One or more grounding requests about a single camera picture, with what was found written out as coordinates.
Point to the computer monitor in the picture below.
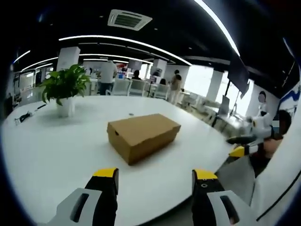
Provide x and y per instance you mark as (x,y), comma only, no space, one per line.
(224,106)

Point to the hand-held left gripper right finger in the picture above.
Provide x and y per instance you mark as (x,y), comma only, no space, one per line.
(209,197)

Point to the brown cardboard shoe box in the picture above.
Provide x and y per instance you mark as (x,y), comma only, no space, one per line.
(141,136)

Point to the ceiling air conditioner vent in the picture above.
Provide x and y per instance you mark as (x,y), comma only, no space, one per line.
(129,19)

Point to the white plant pot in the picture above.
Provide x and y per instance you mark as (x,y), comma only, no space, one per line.
(66,107)

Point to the white office chair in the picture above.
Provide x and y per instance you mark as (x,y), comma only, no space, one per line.
(161,91)
(137,88)
(121,87)

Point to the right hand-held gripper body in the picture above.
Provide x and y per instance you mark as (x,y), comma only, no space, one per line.
(261,124)

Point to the black and white tool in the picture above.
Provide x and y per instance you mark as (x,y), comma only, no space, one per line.
(23,117)

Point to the green potted plant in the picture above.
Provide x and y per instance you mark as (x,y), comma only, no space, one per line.
(65,82)

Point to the person's white sleeve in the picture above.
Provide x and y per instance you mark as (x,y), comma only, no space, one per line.
(277,179)

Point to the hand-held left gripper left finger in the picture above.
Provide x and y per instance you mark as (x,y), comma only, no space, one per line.
(94,195)

